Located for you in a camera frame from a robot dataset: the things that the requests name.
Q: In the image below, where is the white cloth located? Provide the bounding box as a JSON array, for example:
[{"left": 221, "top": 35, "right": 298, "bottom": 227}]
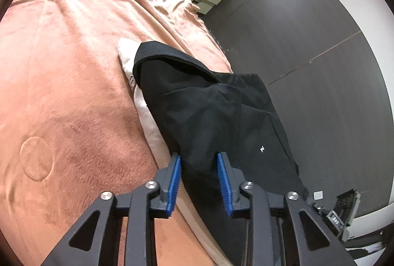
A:
[{"left": 117, "top": 38, "right": 237, "bottom": 266}]

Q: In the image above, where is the orange blanket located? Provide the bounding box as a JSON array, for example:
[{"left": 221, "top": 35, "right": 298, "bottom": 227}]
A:
[{"left": 0, "top": 0, "right": 233, "bottom": 266}]

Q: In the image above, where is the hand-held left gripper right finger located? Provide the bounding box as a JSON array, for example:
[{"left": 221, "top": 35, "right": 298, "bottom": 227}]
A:
[{"left": 215, "top": 152, "right": 361, "bottom": 266}]

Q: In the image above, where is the black garment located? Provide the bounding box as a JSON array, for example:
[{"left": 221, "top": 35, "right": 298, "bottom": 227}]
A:
[{"left": 132, "top": 42, "right": 309, "bottom": 266}]

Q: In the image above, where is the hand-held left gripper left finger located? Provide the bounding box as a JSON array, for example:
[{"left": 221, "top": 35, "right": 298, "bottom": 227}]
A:
[{"left": 40, "top": 153, "right": 182, "bottom": 266}]

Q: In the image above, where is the black device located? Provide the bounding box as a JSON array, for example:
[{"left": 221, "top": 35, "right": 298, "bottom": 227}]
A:
[{"left": 326, "top": 189, "right": 362, "bottom": 227}]

